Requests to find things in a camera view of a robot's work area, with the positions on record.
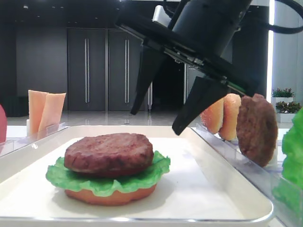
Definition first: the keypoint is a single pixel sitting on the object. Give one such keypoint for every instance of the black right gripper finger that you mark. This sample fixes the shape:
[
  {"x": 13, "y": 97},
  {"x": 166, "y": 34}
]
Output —
[{"x": 151, "y": 62}]

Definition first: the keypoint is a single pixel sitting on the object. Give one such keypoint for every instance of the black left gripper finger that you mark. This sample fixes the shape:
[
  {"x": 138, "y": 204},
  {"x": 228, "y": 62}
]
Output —
[{"x": 204, "y": 93}]

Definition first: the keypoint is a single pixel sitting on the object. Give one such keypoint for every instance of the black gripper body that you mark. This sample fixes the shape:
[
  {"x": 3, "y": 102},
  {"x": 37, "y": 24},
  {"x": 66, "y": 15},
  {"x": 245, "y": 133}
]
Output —
[{"x": 186, "y": 51}]

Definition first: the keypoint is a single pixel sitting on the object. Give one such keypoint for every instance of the brown meat patty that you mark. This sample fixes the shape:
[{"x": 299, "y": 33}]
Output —
[
  {"x": 109, "y": 152},
  {"x": 257, "y": 129}
]

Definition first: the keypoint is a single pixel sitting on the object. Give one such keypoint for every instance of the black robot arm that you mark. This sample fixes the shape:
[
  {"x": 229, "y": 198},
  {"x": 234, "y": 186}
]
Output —
[{"x": 197, "y": 33}]

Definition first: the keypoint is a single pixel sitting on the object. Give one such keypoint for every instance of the red tomato slice on tray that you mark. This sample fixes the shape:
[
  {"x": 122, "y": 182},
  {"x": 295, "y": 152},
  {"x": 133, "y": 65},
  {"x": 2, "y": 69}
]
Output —
[{"x": 116, "y": 173}]

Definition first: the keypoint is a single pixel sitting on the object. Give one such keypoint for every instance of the orange cheese slice inner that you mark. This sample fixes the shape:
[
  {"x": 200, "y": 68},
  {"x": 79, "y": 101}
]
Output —
[{"x": 51, "y": 115}]

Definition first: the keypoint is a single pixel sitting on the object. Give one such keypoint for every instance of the orange cheese slice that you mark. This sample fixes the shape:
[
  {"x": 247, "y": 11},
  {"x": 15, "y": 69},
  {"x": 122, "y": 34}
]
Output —
[
  {"x": 36, "y": 102},
  {"x": 51, "y": 115}
]

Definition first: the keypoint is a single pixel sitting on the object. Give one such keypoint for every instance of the orange cheese slice outer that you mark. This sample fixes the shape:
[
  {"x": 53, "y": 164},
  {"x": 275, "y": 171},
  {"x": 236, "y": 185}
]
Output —
[{"x": 36, "y": 102}]

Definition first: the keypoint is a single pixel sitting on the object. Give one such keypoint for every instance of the standing green lettuce leaf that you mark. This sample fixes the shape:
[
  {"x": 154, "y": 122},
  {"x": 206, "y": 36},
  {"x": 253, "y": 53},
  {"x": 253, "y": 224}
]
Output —
[{"x": 290, "y": 165}]

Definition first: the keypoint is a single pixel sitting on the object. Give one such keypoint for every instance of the green lettuce leaf on tray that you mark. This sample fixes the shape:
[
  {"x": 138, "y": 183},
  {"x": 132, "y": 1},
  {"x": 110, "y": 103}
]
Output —
[{"x": 62, "y": 177}]

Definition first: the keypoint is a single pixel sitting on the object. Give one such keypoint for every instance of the standing red tomato slice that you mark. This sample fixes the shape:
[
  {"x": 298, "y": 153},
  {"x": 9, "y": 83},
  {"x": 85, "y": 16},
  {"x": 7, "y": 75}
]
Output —
[{"x": 3, "y": 125}]

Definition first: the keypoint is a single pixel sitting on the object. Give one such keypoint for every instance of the standing bun half outer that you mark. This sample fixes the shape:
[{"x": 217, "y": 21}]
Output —
[{"x": 212, "y": 117}]

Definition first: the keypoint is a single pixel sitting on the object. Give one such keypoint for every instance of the standing bun half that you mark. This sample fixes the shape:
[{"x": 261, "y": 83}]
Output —
[
  {"x": 231, "y": 104},
  {"x": 212, "y": 117}
]

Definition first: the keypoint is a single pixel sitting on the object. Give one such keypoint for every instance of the standing bun half inner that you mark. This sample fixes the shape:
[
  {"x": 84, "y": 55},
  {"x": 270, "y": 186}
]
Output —
[{"x": 231, "y": 104}]

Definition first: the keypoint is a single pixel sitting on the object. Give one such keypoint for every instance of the potted plants on shelf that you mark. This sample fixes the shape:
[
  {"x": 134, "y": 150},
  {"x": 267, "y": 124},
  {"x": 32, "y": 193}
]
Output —
[{"x": 283, "y": 101}]

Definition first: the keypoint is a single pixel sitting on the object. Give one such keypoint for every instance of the white metal tray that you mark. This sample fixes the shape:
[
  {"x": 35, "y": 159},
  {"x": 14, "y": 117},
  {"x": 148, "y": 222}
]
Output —
[{"x": 201, "y": 189}]

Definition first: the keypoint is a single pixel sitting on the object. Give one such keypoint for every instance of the clear acrylic rack right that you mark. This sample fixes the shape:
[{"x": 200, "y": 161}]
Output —
[{"x": 265, "y": 179}]

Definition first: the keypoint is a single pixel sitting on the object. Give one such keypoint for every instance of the clear acrylic rack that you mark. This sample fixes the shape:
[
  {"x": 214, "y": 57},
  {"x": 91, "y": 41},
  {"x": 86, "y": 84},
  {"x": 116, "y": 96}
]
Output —
[
  {"x": 18, "y": 137},
  {"x": 265, "y": 179}
]

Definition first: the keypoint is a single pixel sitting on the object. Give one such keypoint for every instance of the bottom bun half on tray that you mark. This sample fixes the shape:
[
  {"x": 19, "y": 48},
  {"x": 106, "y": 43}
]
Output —
[{"x": 117, "y": 198}]

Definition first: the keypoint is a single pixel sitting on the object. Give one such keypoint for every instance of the clear acrylic rack left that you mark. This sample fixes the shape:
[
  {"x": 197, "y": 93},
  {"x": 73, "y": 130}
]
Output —
[{"x": 18, "y": 137}]

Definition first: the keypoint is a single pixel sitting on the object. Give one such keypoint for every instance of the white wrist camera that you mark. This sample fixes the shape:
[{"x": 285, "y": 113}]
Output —
[{"x": 162, "y": 15}]

